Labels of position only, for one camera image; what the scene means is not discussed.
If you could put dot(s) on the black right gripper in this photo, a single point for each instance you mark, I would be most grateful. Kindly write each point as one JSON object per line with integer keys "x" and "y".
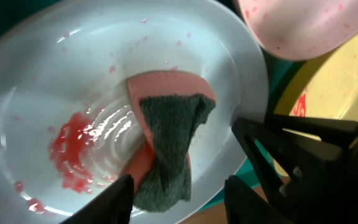
{"x": 306, "y": 180}

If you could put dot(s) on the yellow-green plate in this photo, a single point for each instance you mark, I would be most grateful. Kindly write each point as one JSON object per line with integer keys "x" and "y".
{"x": 325, "y": 87}

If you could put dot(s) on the light blue plate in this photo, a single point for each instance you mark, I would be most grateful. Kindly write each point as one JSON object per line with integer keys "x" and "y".
{"x": 75, "y": 57}

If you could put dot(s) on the teal plastic tray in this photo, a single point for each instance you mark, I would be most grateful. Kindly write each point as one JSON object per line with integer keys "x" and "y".
{"x": 280, "y": 72}

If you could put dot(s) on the orange and green sponge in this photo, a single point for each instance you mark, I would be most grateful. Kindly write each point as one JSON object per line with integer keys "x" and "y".
{"x": 169, "y": 106}

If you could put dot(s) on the white plate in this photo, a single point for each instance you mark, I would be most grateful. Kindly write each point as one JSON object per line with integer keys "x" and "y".
{"x": 300, "y": 29}

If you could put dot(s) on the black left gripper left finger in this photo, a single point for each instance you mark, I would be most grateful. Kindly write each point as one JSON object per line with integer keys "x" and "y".
{"x": 112, "y": 206}

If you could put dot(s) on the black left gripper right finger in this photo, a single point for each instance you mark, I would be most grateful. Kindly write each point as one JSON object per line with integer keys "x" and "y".
{"x": 244, "y": 206}

